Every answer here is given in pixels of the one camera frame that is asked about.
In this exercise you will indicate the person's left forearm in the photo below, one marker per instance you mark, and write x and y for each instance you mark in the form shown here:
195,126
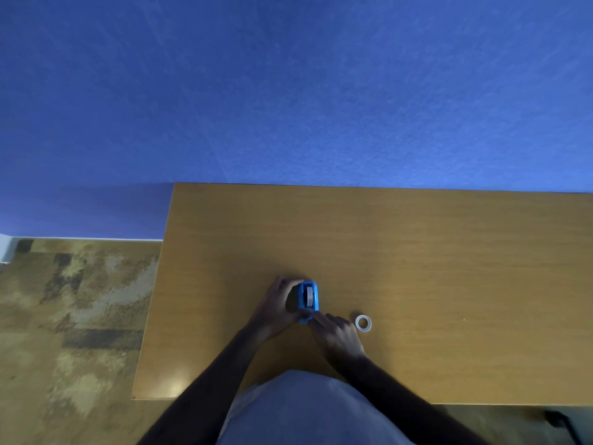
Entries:
209,389

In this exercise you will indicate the black chair part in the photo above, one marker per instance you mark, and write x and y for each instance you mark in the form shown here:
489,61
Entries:
561,421

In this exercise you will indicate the person's left hand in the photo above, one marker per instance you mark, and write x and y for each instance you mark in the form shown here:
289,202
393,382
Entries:
272,310

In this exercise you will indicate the person's right forearm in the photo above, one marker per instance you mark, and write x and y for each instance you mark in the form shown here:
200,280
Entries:
407,403

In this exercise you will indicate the blue tape dispenser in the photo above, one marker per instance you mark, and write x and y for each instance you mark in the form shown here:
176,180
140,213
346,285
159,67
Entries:
314,296

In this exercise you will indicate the person's right hand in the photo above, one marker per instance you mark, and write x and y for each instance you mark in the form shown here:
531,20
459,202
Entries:
340,342

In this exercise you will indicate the tape roll in dispenser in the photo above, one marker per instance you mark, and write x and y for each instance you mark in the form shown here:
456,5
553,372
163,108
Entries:
308,296

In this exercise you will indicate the person's left thumb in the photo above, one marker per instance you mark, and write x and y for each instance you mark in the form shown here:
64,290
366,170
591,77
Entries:
300,314

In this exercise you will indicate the clear tape roll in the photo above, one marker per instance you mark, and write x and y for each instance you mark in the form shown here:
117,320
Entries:
357,323

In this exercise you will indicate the person's right fingers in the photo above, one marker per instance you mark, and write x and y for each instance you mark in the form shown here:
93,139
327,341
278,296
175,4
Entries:
326,321

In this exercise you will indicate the person's light grey shirt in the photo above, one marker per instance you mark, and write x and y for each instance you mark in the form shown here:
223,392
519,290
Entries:
310,412

